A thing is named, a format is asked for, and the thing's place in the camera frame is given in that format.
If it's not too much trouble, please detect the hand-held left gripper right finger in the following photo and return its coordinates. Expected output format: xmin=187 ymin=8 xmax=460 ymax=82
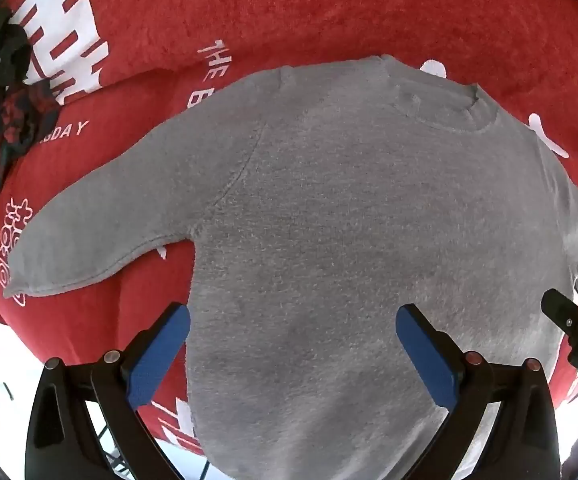
xmin=395 ymin=303 xmax=563 ymax=480

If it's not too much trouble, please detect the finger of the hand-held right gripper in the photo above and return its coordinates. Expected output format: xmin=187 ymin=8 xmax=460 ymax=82
xmin=540 ymin=287 xmax=578 ymax=335

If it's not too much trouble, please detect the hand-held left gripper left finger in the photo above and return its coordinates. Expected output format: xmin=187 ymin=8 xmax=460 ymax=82
xmin=25 ymin=303 xmax=191 ymax=480

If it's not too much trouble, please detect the grey sweater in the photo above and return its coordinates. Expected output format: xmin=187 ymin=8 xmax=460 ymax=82
xmin=3 ymin=54 xmax=578 ymax=480

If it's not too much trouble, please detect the dark red floral garment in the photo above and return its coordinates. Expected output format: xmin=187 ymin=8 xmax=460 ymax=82
xmin=0 ymin=79 xmax=64 ymax=213

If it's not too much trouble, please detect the black garment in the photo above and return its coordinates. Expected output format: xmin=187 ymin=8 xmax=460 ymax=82
xmin=0 ymin=7 xmax=33 ymax=87

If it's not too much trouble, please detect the red printed blanket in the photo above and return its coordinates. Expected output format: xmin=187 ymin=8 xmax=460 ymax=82
xmin=0 ymin=0 xmax=578 ymax=461

